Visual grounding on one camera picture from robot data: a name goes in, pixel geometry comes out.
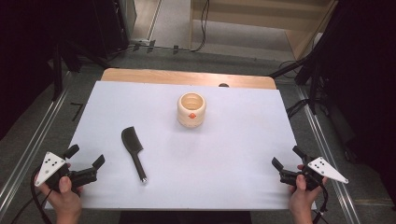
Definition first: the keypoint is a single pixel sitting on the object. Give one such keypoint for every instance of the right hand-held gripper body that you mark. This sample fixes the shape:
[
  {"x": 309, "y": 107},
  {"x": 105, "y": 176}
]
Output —
[{"x": 327, "y": 169}]

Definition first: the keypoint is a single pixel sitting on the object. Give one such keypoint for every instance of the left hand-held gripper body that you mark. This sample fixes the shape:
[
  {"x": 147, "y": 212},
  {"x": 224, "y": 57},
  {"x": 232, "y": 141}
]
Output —
[{"x": 49, "y": 168}]

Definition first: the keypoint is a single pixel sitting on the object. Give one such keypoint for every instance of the black comb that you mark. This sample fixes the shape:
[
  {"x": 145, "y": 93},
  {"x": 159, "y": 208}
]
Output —
[{"x": 132, "y": 144}]

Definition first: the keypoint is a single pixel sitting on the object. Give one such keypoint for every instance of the cream ceramic cup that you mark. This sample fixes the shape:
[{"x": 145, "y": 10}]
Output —
[{"x": 191, "y": 116}]

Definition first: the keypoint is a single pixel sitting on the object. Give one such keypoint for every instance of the person's left hand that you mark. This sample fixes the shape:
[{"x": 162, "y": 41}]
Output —
[{"x": 65, "y": 200}]

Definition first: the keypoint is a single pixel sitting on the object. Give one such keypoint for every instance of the person's right hand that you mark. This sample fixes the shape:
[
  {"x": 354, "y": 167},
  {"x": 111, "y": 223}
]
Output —
[{"x": 301, "y": 196}]

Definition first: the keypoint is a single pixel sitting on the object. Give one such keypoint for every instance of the white board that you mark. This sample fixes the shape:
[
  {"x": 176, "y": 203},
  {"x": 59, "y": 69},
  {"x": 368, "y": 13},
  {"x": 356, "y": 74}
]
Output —
[{"x": 202, "y": 161}]

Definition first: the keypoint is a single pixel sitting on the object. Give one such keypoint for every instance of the black metal stand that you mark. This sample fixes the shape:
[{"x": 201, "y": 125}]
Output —
[
  {"x": 314, "y": 68},
  {"x": 57, "y": 71}
]

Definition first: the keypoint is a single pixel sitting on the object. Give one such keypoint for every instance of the dark round table grommet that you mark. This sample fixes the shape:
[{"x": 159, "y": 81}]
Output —
[{"x": 223, "y": 85}]

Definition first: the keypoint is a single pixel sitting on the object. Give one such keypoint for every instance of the black curtain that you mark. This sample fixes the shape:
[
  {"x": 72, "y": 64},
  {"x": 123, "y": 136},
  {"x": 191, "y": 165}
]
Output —
[
  {"x": 28, "y": 56},
  {"x": 367, "y": 77}
]

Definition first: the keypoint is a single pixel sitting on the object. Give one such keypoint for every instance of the wooden table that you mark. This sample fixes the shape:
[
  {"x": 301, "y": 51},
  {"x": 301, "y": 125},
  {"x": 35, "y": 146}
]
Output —
[{"x": 162, "y": 76}]

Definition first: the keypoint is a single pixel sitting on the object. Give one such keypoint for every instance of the black cabinet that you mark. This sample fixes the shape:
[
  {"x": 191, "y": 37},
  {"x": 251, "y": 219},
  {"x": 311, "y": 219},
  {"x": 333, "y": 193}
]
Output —
[{"x": 109, "y": 25}]

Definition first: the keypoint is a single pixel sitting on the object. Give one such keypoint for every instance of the wooden shelf unit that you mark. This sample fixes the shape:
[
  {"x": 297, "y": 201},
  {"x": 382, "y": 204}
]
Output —
[{"x": 249, "y": 12}]

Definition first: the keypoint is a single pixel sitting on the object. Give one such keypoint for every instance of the aluminium floor rail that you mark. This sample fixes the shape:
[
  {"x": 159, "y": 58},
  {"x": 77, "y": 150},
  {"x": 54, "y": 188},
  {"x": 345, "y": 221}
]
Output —
[
  {"x": 31, "y": 146},
  {"x": 323, "y": 149}
]

